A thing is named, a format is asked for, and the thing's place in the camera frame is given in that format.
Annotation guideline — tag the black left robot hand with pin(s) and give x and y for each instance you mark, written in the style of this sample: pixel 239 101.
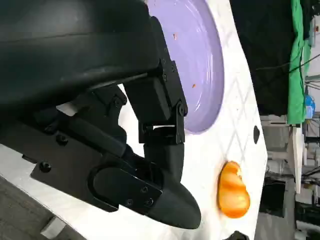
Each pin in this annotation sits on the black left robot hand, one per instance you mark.
pixel 75 62

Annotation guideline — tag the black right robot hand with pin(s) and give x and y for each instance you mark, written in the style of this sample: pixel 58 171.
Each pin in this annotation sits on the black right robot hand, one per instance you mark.
pixel 237 236

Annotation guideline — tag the small orange white bread roll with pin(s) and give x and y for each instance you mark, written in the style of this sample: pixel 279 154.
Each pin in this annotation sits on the small orange white bread roll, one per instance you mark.
pixel 233 192

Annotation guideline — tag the white board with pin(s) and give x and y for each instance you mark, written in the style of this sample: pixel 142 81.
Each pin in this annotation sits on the white board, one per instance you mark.
pixel 297 160

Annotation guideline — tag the black round table grommet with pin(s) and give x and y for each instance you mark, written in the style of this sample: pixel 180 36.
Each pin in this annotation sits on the black round table grommet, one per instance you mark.
pixel 256 134

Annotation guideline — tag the lilac plate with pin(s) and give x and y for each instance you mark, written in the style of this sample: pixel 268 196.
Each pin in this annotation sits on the lilac plate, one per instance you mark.
pixel 197 62

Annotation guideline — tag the blue round object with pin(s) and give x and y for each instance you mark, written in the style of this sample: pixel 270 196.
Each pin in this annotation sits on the blue round object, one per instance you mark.
pixel 310 106

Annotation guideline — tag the green cloth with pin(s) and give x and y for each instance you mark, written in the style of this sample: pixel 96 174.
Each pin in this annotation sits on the green cloth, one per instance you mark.
pixel 297 75

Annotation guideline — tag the black curtain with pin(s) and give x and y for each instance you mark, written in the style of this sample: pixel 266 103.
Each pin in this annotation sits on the black curtain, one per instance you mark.
pixel 267 50

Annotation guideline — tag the grey metal bracket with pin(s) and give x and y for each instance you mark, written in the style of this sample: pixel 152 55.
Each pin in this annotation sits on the grey metal bracket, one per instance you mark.
pixel 53 227

